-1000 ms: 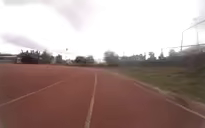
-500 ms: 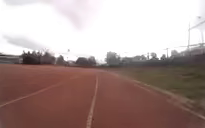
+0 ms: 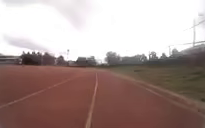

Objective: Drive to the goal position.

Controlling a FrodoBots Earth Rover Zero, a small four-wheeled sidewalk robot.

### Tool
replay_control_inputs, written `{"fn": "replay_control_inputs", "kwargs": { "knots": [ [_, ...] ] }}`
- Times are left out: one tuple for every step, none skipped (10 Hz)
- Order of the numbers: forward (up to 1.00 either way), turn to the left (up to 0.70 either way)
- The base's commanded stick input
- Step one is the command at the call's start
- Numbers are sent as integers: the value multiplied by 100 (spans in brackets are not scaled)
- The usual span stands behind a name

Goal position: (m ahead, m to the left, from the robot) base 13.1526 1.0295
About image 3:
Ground grey building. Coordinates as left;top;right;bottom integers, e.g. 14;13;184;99
171;43;205;66

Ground distant trees and buildings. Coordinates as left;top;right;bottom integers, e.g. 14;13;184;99
68;50;172;67

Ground grass field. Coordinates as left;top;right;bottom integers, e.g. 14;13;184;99
106;64;205;105

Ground overhead wires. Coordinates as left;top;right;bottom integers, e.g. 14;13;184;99
167;13;205;48

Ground low long building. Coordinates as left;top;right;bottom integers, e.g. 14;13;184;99
0;54;23;66

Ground red running track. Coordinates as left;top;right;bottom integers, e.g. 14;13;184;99
0;64;205;128

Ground pale kerb strip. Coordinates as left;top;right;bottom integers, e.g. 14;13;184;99
106;69;205;121

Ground light pole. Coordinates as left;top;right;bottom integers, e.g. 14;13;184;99
65;48;71;64

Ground row of dark trees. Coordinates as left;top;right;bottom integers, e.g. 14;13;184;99
20;50;68;67

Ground utility pole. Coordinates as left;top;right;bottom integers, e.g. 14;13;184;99
191;18;197;48

